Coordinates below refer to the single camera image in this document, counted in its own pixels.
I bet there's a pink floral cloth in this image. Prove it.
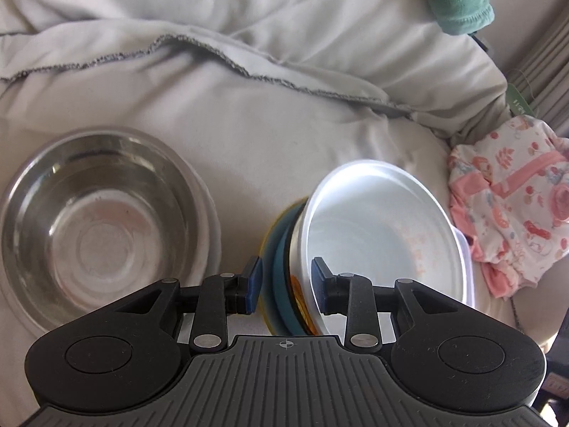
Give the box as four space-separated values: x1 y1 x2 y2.
447 115 569 300

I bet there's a white floral cup bowl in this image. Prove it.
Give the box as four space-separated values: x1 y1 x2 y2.
289 159 468 336

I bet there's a blue bowl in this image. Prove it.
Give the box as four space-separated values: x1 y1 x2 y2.
266 211 308 336

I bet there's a white bed sheet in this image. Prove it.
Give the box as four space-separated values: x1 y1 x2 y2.
0 0 556 423

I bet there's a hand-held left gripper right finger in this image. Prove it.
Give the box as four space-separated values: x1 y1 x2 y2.
311 257 467 352

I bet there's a grey striped curtain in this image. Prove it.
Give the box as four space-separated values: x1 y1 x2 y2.
482 0 569 138

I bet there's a stainless steel bowl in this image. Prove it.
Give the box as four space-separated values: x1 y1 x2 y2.
0 126 209 336

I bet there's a green towel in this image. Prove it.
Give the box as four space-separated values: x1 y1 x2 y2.
408 0 495 36

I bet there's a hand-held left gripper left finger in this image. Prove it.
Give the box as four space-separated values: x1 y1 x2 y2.
104 255 264 352

